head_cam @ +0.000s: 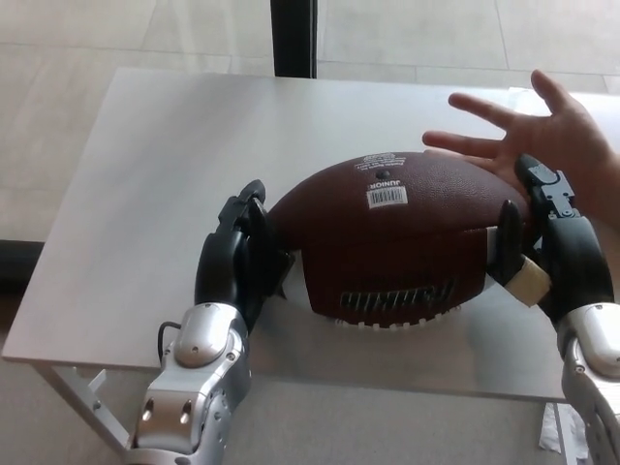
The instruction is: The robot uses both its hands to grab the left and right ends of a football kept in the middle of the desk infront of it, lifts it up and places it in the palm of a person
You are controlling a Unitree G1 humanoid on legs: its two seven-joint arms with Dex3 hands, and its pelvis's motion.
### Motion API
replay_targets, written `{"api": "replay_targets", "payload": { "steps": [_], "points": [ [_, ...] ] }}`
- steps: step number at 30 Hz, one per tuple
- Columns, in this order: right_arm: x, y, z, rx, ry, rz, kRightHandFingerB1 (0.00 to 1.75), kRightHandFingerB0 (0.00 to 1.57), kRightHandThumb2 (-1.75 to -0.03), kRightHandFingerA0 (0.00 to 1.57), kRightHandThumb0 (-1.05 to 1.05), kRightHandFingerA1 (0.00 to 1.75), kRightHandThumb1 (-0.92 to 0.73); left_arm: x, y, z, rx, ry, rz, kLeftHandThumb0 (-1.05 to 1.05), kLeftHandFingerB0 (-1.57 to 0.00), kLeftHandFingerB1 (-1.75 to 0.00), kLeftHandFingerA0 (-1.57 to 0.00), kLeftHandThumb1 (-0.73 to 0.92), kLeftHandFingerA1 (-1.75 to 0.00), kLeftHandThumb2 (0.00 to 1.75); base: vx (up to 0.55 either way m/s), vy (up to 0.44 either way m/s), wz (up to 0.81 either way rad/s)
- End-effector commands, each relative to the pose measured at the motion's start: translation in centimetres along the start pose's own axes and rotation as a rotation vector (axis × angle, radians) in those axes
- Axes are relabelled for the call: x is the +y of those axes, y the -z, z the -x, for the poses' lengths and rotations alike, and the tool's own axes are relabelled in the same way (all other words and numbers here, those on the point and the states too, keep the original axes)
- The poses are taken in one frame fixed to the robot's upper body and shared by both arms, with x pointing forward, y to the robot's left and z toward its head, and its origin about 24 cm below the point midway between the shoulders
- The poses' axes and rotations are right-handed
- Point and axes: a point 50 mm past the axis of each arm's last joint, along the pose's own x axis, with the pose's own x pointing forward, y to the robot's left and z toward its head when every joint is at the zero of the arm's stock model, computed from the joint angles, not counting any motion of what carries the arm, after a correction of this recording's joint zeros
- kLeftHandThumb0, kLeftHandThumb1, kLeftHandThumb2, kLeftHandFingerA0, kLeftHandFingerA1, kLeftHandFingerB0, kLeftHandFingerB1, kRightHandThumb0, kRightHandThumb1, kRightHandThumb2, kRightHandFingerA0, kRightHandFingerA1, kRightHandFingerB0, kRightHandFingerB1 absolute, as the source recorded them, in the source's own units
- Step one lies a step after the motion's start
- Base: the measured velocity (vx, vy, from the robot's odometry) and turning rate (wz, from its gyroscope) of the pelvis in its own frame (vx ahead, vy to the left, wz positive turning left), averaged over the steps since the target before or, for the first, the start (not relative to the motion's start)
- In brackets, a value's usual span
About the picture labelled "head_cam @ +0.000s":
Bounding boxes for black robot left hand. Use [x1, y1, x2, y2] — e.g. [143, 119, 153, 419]
[193, 178, 298, 335]

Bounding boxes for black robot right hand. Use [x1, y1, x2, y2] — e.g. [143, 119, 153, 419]
[486, 153, 617, 326]

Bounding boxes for person's bare hand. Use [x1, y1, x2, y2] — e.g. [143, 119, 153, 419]
[421, 68, 620, 220]

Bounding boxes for brown junior american football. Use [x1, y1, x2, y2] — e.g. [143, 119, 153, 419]
[267, 150, 536, 336]

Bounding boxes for crumpled white paper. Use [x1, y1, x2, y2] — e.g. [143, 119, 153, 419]
[537, 402, 568, 457]

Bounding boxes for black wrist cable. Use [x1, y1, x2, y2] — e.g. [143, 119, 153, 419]
[156, 321, 184, 363]

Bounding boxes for white metal table frame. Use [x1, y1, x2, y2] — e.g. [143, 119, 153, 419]
[46, 364, 136, 455]

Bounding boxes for black vertical post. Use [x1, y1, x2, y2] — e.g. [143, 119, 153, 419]
[270, 0, 319, 79]

